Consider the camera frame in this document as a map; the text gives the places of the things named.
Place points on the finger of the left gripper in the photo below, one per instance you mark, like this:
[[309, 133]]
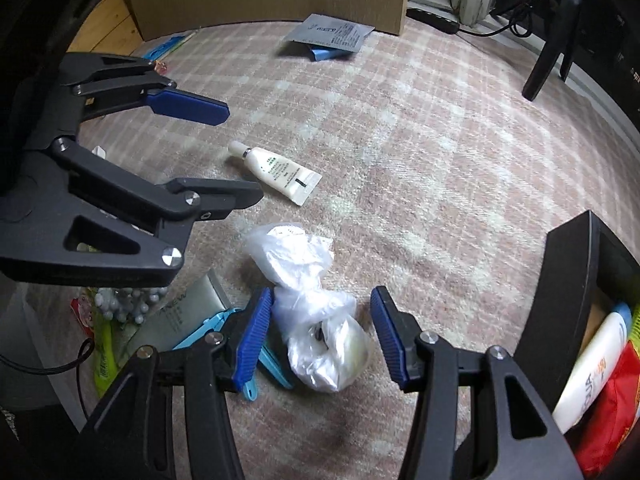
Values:
[[188, 106], [214, 199]]

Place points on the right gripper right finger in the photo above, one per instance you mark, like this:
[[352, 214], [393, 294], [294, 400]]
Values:
[[397, 331]]

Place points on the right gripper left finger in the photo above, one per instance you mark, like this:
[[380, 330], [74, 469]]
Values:
[[245, 331]]

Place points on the silver grey tube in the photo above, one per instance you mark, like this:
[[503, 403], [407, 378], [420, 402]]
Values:
[[181, 317]]

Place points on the white plastic bag bundle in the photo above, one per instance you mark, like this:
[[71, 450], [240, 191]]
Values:
[[327, 348]]

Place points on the white cream tube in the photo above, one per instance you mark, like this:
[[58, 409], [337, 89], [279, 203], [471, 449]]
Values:
[[295, 182]]

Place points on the green tube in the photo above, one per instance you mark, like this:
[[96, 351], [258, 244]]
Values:
[[105, 367]]

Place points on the grey blue pouch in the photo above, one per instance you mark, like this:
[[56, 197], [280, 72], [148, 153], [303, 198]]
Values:
[[327, 37]]

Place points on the white lotion bottle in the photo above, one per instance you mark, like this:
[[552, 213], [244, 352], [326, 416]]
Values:
[[593, 368]]

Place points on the black storage box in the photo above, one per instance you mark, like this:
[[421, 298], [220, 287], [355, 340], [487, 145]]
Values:
[[585, 271]]

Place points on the red plastic bag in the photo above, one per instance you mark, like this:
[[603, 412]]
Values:
[[614, 414]]

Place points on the green plastic comb basket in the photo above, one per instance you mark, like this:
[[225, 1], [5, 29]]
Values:
[[634, 331]]

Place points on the black power strip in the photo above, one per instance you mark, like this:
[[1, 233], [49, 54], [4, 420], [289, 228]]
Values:
[[438, 22]]

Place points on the black table leg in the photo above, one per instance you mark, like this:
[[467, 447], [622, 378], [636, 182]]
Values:
[[563, 26]]

